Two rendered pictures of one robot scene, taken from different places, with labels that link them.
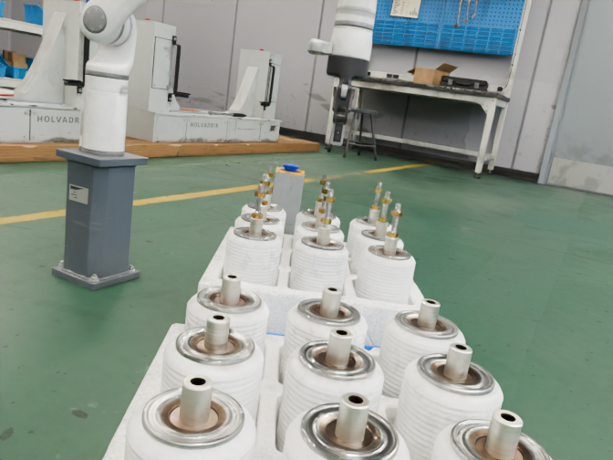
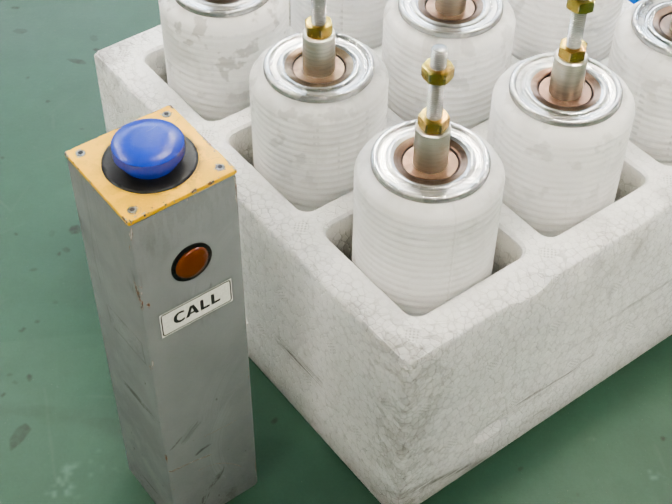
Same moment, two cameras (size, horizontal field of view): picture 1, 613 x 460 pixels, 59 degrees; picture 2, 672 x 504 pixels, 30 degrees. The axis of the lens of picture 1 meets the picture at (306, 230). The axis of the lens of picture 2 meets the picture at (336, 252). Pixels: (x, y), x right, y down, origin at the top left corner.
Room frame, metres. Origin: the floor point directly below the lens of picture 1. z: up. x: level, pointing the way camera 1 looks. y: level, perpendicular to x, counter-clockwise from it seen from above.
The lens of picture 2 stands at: (1.53, 0.54, 0.79)
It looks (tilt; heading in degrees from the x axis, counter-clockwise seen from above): 47 degrees down; 235
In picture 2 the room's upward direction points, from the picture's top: 1 degrees clockwise
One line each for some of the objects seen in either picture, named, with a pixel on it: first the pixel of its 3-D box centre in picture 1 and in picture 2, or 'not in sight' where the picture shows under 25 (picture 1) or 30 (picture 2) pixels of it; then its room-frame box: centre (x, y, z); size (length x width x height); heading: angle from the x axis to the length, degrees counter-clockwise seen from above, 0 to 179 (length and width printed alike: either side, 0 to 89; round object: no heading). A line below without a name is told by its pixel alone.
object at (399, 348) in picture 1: (411, 392); not in sight; (0.61, -0.16, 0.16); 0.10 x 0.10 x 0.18
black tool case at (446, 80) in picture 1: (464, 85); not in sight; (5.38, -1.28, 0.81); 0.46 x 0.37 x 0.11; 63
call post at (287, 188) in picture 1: (281, 233); (175, 342); (1.32, 0.06, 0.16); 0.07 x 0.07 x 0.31; 2
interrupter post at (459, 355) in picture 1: (457, 362); not in sight; (0.49, -0.17, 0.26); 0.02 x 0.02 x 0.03
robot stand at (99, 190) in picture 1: (99, 215); not in sight; (1.24, 0.49, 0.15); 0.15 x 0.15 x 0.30; 63
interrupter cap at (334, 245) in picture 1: (322, 244); not in sight; (0.91, -0.03, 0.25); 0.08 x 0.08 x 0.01
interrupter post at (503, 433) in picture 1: (503, 435); not in sight; (0.37, -0.17, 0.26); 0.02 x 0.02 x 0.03
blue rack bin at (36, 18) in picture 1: (53, 19); not in sight; (5.99, 2.97, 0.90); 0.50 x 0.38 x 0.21; 62
